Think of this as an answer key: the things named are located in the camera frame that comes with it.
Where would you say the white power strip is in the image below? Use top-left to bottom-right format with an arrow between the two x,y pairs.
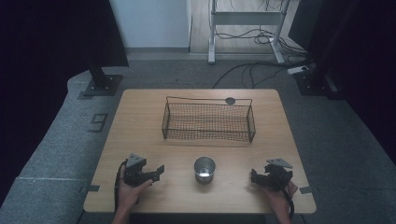
286,64 -> 310,76

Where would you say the black stand with base plate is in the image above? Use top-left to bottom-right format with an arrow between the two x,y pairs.
293,60 -> 340,98
83,62 -> 124,97

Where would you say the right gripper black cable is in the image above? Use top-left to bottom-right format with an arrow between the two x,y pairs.
276,177 -> 296,222

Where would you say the dark curtain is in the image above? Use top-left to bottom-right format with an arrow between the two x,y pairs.
0,0 -> 130,206
288,0 -> 396,162

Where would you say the silver metal cup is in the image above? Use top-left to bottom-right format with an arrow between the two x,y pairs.
193,156 -> 217,185

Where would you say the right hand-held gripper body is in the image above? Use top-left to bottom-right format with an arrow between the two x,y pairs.
263,158 -> 294,192

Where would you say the black wire mesh basket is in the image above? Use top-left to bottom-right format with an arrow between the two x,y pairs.
161,95 -> 257,145

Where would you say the bundle of black floor cables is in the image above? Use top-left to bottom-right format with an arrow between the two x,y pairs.
211,26 -> 316,90

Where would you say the person's right hand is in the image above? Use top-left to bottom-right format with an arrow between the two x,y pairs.
262,180 -> 299,217

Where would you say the person's left hand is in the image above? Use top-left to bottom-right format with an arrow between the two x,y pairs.
116,166 -> 154,215

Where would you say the white metal desk frame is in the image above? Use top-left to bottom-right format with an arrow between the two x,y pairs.
207,0 -> 291,65

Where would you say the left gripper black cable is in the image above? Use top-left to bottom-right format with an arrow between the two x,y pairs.
113,159 -> 129,214

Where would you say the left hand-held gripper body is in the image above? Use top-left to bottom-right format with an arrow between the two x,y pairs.
123,152 -> 149,188

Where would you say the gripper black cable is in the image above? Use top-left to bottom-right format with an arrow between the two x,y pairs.
276,177 -> 296,222
113,159 -> 129,214

